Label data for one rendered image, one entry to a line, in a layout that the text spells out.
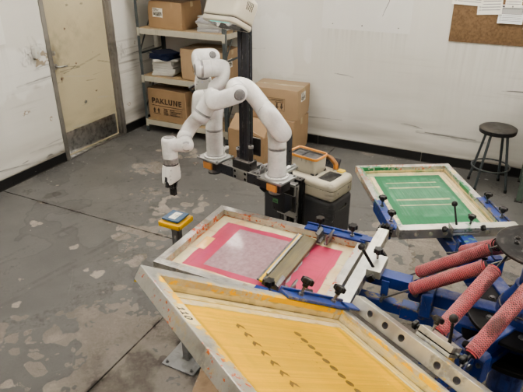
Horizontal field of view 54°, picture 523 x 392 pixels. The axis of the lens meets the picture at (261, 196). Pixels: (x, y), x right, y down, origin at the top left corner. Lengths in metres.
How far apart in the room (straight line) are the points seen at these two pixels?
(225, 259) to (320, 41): 4.04
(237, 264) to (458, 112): 3.95
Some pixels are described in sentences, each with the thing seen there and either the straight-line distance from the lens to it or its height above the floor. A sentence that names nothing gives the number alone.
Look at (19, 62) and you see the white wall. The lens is 5.64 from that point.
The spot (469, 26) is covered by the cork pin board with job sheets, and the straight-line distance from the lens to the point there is 5.62.
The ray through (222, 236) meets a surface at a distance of 2.51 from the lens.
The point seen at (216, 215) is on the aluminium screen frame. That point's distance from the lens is 2.62.
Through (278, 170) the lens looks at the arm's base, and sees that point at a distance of 2.61.
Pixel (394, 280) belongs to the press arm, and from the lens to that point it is 2.13.
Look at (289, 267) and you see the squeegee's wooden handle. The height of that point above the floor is 0.99.
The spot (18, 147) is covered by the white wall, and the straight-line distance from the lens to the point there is 5.73.
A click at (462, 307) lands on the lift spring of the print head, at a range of 1.85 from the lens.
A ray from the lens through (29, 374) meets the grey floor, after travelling 3.41.
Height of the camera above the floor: 2.25
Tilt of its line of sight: 27 degrees down
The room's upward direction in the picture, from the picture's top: straight up
